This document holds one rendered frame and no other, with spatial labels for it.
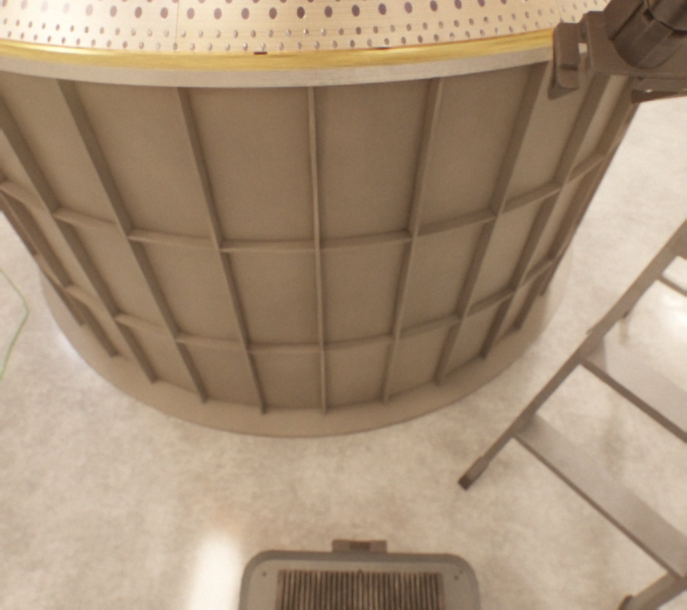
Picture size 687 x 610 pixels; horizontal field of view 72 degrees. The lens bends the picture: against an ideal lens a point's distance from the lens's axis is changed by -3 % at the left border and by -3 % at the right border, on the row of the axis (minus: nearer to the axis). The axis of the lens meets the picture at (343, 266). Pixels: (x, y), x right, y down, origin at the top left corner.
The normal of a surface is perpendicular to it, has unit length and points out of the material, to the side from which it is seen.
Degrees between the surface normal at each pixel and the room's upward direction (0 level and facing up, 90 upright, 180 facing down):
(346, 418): 0
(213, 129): 90
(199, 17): 43
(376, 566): 0
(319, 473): 0
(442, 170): 90
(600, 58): 30
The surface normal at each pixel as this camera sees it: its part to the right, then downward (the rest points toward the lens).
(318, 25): 0.08, 0.04
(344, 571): 0.01, -0.65
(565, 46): 0.00, -0.18
